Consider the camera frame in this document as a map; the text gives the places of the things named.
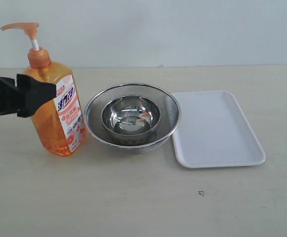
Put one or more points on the orange pump soap bottle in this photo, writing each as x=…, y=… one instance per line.
x=59, y=122

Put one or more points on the white plastic tray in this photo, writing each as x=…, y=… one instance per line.
x=214, y=132

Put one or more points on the stainless steel mesh colander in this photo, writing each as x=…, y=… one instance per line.
x=138, y=144

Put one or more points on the small stainless steel bowl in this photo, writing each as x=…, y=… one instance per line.
x=131, y=115

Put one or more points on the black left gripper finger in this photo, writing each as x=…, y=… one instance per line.
x=33, y=94

